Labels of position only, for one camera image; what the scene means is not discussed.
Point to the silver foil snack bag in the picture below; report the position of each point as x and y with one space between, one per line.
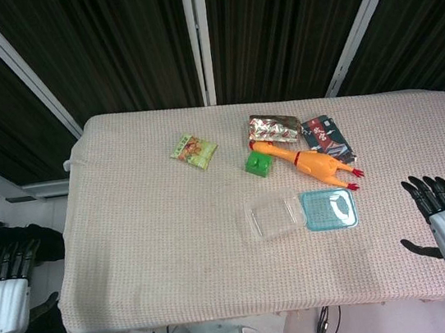
273 128

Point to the teal container lid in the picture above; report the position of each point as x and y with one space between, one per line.
329 210

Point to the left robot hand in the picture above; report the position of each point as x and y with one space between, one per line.
3 294

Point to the dark blue snack packet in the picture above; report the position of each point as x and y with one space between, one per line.
326 137

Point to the orange rubber chicken toy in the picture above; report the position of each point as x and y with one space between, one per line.
308 160

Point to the green snack packet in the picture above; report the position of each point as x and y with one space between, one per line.
194 151

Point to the green plastic block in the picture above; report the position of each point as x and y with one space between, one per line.
259 164

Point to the clear plastic container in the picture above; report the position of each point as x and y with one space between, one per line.
273 215

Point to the beige waffle tablecloth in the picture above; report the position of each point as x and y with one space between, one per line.
231 231

